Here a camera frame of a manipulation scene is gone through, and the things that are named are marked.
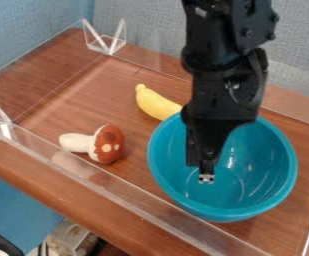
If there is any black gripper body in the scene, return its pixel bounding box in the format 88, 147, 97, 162
182, 49, 269, 125

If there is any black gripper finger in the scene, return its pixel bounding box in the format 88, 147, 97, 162
197, 120, 244, 184
186, 123, 208, 167

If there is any yellow toy banana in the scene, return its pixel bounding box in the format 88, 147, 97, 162
136, 84, 182, 121

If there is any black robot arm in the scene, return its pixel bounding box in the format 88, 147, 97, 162
181, 0, 280, 184

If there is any blue plastic bowl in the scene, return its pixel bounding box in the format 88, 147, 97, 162
148, 115, 299, 223

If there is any clear acrylic barrier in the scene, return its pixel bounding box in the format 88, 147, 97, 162
0, 20, 309, 256

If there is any brown white toy mushroom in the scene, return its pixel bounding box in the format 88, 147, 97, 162
60, 124, 125, 164

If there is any grey metal bracket below table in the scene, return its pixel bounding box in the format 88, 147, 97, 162
35, 219, 100, 256

